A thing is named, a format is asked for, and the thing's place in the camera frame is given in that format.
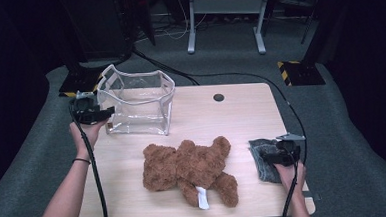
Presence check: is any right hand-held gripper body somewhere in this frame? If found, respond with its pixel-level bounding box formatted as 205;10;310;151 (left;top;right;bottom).
274;132;308;168

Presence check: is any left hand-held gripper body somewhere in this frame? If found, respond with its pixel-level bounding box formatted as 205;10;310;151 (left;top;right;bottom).
68;90;100;127

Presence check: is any grey cloth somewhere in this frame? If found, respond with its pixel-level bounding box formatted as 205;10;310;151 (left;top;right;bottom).
248;137;288;186

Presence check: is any brown teddy bear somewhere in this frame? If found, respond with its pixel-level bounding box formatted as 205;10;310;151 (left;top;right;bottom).
140;134;240;214

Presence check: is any person's right hand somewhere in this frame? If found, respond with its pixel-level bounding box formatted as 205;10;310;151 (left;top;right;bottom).
273;162;309;197

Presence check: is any person's left hand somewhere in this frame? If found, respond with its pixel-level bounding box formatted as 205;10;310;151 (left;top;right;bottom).
68;117;112;159

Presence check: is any black striped-edge stand base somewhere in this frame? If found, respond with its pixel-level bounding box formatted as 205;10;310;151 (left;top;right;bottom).
277;59;327;88
57;64;106;98

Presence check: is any black wrist band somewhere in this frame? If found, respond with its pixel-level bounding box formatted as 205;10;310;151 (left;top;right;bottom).
71;156;92;166

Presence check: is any dark curtain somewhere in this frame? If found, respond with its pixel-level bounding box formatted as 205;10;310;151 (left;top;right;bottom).
308;0;386;183
0;0;73;202

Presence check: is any black cabinet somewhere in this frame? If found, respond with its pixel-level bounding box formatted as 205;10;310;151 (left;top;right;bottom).
58;0;136;64

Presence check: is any black metal rack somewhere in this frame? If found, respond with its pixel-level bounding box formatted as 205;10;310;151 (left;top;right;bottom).
269;0;327;47

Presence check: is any right hand-held gripper black cable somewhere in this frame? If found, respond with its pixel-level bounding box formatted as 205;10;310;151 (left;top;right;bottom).
276;144;305;217

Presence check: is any hand-held gripper black cable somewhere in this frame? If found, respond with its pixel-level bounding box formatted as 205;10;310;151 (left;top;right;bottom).
276;144;305;217
67;97;111;217

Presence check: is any grey metal table bracket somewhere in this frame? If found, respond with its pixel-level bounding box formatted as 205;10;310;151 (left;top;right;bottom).
303;189;322;203

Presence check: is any left hand-held gripper black cable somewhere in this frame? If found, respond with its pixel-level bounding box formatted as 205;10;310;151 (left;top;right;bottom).
67;97;111;217

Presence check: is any black floor cable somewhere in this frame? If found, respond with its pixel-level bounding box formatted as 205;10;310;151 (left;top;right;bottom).
132;41;309;174
132;46;201;90

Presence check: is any white thin cable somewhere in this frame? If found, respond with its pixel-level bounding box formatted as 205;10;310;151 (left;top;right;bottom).
134;0;208;43

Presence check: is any white metal table frame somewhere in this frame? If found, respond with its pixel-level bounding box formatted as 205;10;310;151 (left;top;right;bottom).
184;0;275;59

